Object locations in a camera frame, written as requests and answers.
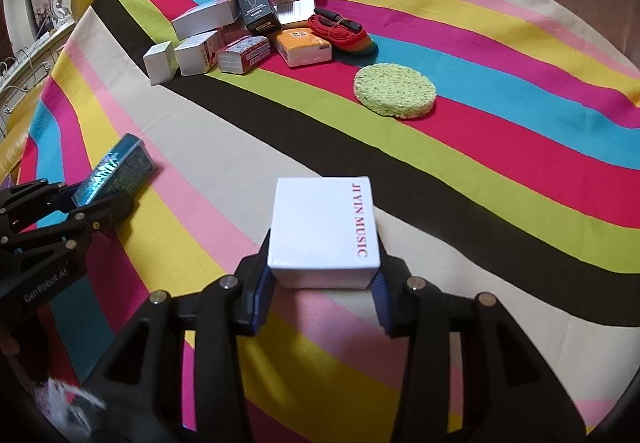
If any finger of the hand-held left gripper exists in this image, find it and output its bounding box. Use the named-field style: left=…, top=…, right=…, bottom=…
left=0, top=179, right=83, bottom=225
left=0, top=196, right=136, bottom=270

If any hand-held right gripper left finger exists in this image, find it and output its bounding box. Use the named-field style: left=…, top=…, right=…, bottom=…
left=82, top=229, right=276, bottom=443

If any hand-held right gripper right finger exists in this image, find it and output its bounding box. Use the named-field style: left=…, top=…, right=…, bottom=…
left=370, top=243, right=587, bottom=443

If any shiny blue box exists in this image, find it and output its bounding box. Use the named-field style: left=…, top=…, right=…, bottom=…
left=71, top=133, right=157, bottom=209

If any white box with red lettering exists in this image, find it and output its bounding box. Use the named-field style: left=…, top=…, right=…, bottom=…
left=266, top=177, right=382, bottom=291

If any orange tissue packet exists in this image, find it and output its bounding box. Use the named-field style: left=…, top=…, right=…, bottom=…
left=274, top=27, right=335, bottom=68

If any white dresser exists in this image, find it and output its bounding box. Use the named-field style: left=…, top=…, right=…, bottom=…
left=0, top=20, right=68, bottom=116

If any small white cube box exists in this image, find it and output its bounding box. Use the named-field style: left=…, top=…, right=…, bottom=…
left=143, top=41, right=179, bottom=85

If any white box with orange print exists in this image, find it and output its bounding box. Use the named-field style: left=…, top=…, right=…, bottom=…
left=174, top=30, right=224, bottom=76

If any round green sponge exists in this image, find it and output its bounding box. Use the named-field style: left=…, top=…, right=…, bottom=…
left=353, top=63, right=438, bottom=120

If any red and white packet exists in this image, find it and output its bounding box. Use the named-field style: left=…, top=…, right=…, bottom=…
left=216, top=35, right=272, bottom=74

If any long white box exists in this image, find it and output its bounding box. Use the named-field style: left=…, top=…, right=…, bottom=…
left=171, top=0, right=238, bottom=39

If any rainbow striped sponge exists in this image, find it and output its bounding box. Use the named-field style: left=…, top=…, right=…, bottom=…
left=327, top=30, right=379, bottom=58

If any black box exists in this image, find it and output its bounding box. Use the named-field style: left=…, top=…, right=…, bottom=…
left=235, top=0, right=282, bottom=35

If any white box with dark print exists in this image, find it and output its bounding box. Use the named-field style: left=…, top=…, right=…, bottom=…
left=274, top=0, right=317, bottom=30

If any red skipping rope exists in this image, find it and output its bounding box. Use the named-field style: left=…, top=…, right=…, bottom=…
left=306, top=7, right=363, bottom=49

